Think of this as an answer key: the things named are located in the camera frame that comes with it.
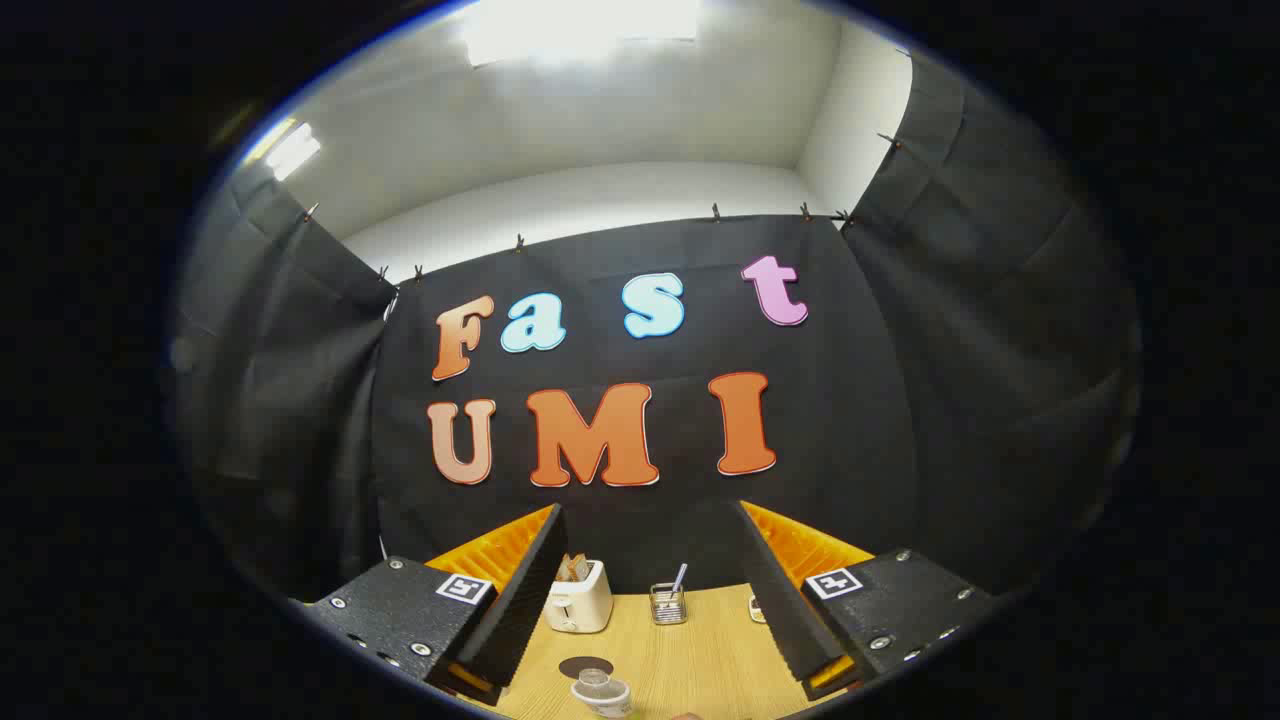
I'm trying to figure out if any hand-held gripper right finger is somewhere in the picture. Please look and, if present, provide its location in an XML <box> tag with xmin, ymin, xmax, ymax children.
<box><xmin>733</xmin><ymin>500</ymin><xmax>1001</xmax><ymax>701</ymax></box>

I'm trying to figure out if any cream toaster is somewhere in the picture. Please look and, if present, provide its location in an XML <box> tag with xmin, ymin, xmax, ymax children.
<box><xmin>545</xmin><ymin>558</ymin><xmax>614</xmax><ymax>634</ymax></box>

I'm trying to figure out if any ceiling light strip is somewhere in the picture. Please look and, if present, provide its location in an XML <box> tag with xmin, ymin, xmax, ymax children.
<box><xmin>245</xmin><ymin>120</ymin><xmax>321</xmax><ymax>181</ymax></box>

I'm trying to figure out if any clear plastic juice bottle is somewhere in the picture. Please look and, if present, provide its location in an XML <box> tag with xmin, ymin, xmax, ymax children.
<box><xmin>570</xmin><ymin>668</ymin><xmax>633</xmax><ymax>719</ymax></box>

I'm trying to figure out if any wooden table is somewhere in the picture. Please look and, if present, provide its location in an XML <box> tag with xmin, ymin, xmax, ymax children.
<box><xmin>480</xmin><ymin>583</ymin><xmax>851</xmax><ymax>720</ymax></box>

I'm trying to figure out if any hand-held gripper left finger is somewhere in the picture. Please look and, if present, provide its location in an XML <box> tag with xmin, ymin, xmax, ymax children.
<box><xmin>300</xmin><ymin>503</ymin><xmax>569</xmax><ymax>707</ymax></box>

